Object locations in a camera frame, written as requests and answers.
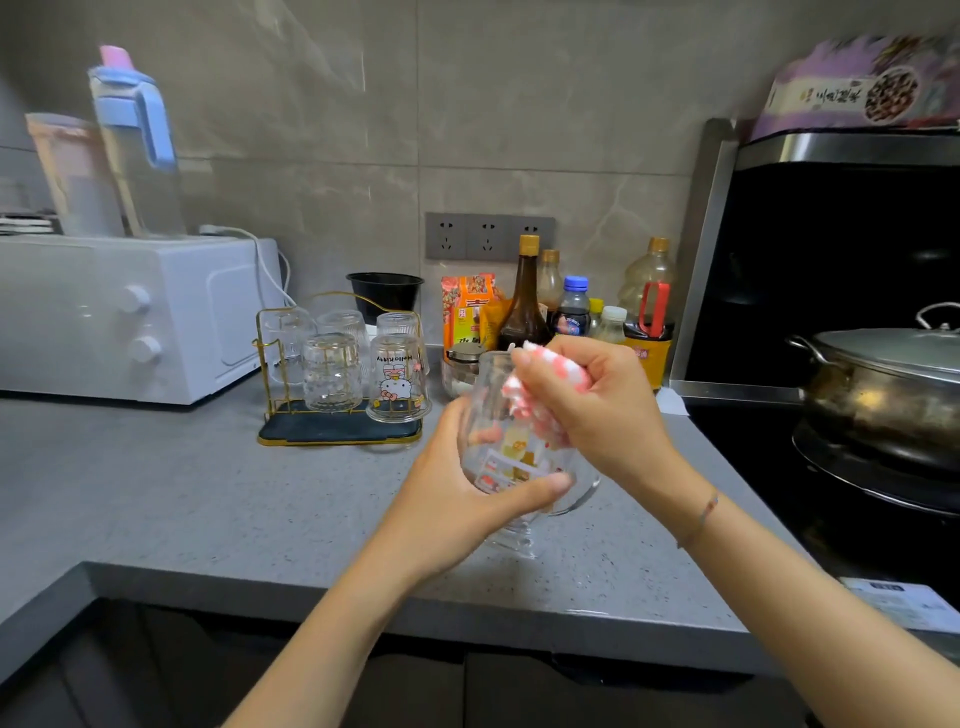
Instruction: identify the cartoon cat print glass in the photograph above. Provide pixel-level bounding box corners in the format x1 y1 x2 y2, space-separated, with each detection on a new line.
365 333 433 425

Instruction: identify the pink striped cloth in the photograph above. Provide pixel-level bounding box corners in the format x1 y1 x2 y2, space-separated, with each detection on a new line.
500 341 595 451

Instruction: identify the clear bottle brown cap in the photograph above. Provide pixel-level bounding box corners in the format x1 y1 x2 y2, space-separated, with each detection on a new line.
536 249 565 313

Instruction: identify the white power cable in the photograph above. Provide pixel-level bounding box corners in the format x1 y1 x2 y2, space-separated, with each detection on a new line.
198 224 296 307

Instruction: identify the orange seasoning packet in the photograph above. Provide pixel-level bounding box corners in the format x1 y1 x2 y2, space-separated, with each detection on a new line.
440 273 500 354

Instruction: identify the glass spice jar steel lid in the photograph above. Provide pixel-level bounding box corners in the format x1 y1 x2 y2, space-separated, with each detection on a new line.
446 342 485 395

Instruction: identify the embossed ribbed clear glass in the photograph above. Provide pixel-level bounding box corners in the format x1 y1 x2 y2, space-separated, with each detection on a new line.
316 310 369 354

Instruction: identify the yellow seasoning pouch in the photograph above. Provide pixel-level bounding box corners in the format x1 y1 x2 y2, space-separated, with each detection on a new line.
478 299 511 352

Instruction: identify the grey wall socket panel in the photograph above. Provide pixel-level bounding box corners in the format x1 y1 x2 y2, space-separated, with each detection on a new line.
425 212 558 262

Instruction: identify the clear jug blue lid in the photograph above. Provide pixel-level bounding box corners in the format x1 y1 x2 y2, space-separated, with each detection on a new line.
88 44 187 240

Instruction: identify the white microwave oven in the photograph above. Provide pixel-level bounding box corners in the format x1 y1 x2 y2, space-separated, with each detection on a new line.
0 236 285 406

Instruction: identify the stainless steel pot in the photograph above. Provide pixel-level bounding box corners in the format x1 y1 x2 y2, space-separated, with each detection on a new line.
787 335 960 470

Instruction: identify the short textured glass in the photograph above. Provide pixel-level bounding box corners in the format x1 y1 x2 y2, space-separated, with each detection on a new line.
301 332 364 412

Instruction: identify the person's left hand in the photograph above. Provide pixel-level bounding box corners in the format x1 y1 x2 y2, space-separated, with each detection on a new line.
371 395 575 594

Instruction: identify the steel pot lid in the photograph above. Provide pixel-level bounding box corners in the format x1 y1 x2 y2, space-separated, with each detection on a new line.
813 302 960 384

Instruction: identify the purple food packet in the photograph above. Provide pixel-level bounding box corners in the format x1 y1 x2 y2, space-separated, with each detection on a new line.
752 33 960 142

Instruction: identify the gold wire cup rack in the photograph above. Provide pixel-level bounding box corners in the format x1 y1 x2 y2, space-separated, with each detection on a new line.
253 292 427 448

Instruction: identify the penguin print glass mug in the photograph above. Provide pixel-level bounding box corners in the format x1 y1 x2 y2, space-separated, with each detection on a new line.
457 350 603 560

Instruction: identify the white label sticker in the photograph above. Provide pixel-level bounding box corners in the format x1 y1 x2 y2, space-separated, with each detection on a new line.
839 577 960 635

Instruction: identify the black plastic bowl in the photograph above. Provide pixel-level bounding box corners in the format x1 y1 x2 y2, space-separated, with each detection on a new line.
346 272 426 325

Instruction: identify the dark brown glass bottle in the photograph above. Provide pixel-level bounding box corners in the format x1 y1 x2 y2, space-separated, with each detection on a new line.
496 234 553 352

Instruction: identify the person's right hand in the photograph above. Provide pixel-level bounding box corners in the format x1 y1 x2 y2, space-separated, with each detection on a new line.
509 335 719 545

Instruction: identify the large bottle red handle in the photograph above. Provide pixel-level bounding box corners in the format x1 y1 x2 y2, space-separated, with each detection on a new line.
618 237 678 390

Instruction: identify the clear container pink lid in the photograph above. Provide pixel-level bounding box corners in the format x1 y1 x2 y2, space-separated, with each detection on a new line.
26 112 125 238

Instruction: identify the dark bottle blue cap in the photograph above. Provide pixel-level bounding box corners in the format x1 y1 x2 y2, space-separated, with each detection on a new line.
554 275 592 337

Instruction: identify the thin string bracelet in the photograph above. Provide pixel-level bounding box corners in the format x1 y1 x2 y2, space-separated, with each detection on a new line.
677 491 720 550

